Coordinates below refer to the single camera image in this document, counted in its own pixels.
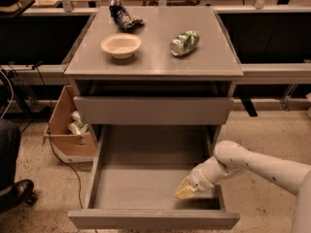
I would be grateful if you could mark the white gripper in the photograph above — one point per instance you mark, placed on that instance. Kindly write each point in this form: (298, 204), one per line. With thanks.
(198, 179)

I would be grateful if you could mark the grey drawer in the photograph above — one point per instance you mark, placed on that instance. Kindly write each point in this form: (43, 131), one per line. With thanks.
(153, 111)
(135, 173)

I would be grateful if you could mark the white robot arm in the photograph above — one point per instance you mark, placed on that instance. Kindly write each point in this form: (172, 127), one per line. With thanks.
(229, 158)

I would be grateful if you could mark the grey top drawer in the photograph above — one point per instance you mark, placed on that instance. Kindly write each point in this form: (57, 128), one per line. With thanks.
(153, 111)

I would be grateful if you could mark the grey drawer cabinet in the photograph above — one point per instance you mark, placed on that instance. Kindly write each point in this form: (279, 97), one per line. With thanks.
(211, 70)

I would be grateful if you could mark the cardboard box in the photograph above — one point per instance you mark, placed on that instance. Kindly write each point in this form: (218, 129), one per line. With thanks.
(68, 147)

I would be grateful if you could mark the green can in box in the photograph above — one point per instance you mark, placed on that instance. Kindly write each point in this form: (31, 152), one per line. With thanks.
(76, 126)

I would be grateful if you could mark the green soda can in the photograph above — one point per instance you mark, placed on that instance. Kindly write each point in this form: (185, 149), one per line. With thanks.
(184, 43)

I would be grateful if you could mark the white paper bowl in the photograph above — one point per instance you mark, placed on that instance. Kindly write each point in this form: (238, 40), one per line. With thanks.
(121, 45)

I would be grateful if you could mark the black leather shoe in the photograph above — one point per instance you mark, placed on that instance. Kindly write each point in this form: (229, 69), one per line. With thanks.
(16, 194)

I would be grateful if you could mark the dark trouser leg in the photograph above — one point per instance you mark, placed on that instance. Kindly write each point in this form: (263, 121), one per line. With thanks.
(10, 138)

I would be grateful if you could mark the crumpled blue chip bag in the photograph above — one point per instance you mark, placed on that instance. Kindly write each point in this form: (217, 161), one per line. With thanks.
(122, 18)

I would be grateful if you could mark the grey right side rail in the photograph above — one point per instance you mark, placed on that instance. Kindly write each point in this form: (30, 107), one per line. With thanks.
(283, 73)

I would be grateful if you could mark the grey rail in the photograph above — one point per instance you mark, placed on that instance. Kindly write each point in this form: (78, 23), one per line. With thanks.
(43, 74)
(283, 73)

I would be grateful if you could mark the grey left side rail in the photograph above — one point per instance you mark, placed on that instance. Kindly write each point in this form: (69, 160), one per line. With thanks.
(43, 74)

